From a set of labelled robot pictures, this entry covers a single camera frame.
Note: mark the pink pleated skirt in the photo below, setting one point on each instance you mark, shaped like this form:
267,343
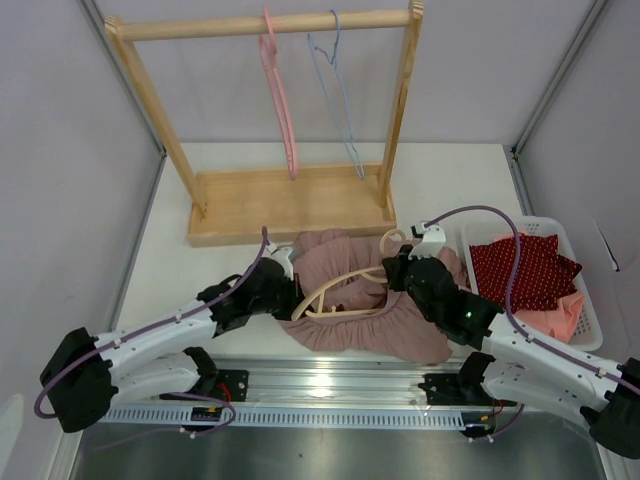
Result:
379,320

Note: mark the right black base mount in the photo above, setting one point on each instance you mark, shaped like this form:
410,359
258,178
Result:
462,388

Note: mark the pink plastic hanger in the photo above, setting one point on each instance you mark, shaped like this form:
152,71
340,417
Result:
268,54

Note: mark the red polka dot cloth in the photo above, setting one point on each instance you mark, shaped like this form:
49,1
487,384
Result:
534,281

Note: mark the white slotted cable duct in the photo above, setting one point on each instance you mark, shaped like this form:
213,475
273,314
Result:
249,416

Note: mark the aluminium mounting rail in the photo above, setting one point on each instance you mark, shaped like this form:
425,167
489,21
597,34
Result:
347,382

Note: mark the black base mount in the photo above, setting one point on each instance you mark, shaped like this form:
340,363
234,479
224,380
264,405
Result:
462,388
225,382

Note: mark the wooden clothes rack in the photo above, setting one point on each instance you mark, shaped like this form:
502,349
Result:
231,207

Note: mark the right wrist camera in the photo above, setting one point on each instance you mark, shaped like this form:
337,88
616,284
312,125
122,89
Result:
431,239

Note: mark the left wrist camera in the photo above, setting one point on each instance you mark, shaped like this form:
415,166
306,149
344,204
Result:
283,256

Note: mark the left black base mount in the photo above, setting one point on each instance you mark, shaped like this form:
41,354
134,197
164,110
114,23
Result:
225,382

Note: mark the blue wire hanger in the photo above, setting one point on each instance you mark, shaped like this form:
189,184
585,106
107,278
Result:
328,72

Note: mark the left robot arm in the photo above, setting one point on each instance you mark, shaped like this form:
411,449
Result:
88,375

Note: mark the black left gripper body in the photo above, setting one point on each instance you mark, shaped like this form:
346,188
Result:
283,301

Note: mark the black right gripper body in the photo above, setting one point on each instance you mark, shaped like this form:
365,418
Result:
399,280

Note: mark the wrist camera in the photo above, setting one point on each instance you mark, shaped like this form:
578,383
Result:
283,256
431,239

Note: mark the salmon pink cloth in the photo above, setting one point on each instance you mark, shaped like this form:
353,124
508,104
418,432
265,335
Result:
559,323

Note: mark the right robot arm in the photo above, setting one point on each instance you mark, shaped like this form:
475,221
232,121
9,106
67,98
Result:
517,363

